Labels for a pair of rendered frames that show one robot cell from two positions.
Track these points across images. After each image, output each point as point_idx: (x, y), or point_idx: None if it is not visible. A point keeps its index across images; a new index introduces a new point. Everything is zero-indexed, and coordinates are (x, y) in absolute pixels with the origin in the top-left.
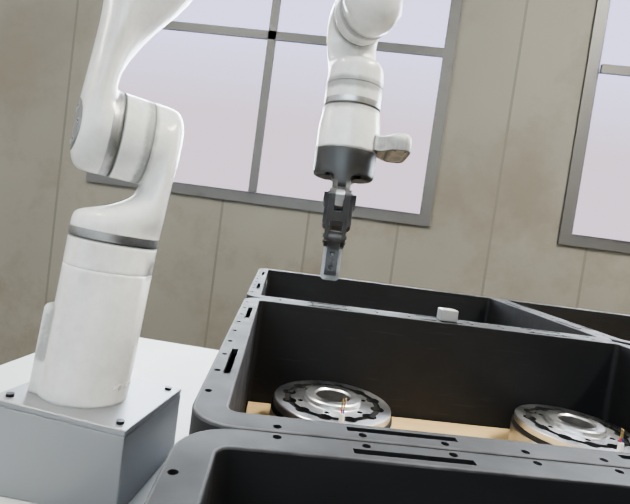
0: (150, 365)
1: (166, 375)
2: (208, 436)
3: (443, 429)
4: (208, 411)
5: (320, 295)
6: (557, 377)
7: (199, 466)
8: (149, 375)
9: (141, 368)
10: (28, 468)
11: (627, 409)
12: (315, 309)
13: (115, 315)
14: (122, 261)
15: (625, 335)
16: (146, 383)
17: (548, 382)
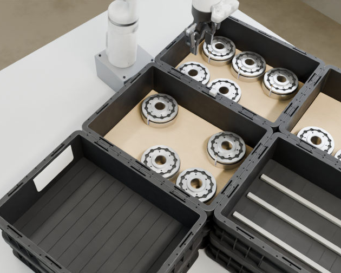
0: (184, 14)
1: (186, 25)
2: (78, 131)
3: (202, 125)
4: (83, 125)
5: (235, 29)
6: (245, 129)
7: (73, 136)
8: (178, 24)
9: (178, 16)
10: (105, 77)
11: None
12: (168, 74)
13: (122, 45)
14: (121, 30)
15: None
16: (146, 54)
17: (242, 128)
